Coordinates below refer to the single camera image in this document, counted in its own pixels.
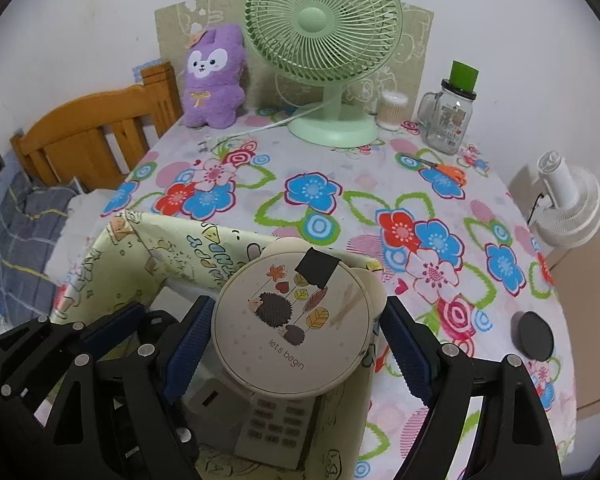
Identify grey plaid bedding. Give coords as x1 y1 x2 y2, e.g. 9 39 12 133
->
0 170 73 331

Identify orange handled scissors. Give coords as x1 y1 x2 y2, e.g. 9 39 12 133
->
401 152 468 186

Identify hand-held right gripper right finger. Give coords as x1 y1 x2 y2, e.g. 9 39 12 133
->
384 299 566 480

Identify purple plush toy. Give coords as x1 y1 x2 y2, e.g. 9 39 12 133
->
182 24 247 130

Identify green desk fan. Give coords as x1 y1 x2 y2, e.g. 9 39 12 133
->
242 0 405 149

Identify white power adapter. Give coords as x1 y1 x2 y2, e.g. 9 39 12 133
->
182 355 256 413

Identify white circulator fan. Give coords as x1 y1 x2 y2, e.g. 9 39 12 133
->
527 151 600 248

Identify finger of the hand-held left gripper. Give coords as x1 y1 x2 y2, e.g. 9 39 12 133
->
0 304 147 480

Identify yellow printed fabric storage box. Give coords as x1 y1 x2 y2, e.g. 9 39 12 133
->
50 210 386 480

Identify glass mug jar green lid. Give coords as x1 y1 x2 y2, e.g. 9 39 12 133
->
417 60 481 155

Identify white fan cable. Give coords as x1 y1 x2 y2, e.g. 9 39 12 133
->
200 102 326 148

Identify grey air conditioner remote control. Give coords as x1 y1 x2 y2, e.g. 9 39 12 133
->
232 392 323 471

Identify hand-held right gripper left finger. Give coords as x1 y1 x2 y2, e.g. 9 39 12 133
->
35 295 217 480

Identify clear cotton swab jar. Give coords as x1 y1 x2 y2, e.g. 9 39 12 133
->
376 91 409 132

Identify round hedgehog compact mirror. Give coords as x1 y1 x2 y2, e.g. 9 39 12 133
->
211 237 387 400

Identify white quilt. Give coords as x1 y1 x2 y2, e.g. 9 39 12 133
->
47 190 126 286

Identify black round disc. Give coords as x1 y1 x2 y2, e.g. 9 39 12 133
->
511 311 556 361

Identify black fan cable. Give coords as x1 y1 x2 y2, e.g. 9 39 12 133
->
525 187 548 226

